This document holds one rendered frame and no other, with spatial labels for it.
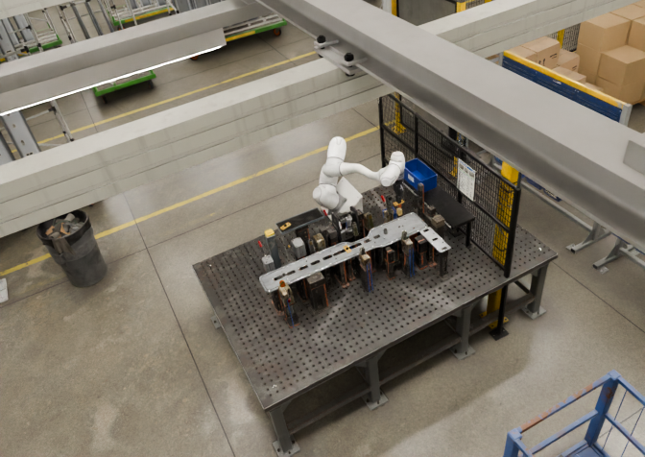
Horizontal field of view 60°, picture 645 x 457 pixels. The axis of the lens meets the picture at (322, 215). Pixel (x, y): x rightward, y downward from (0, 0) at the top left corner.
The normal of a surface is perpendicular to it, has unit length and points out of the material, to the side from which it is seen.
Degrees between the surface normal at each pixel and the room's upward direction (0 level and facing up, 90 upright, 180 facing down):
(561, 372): 0
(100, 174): 90
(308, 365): 0
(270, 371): 0
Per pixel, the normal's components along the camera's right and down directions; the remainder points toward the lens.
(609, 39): 0.40, 0.55
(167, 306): -0.11, -0.77
